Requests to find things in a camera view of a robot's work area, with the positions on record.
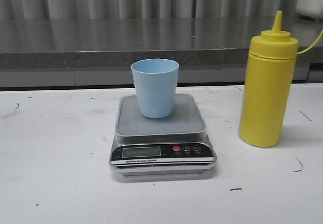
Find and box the white rice cooker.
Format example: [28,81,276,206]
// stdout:
[295,0,322,20]

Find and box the light blue plastic cup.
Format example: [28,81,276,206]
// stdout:
[131,58,179,119]

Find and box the silver electronic kitchen scale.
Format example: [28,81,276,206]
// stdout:
[109,93,217,176]

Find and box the grey stone counter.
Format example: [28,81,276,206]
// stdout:
[0,16,323,70]

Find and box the yellow squeeze bottle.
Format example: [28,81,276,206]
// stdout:
[238,10,323,148]

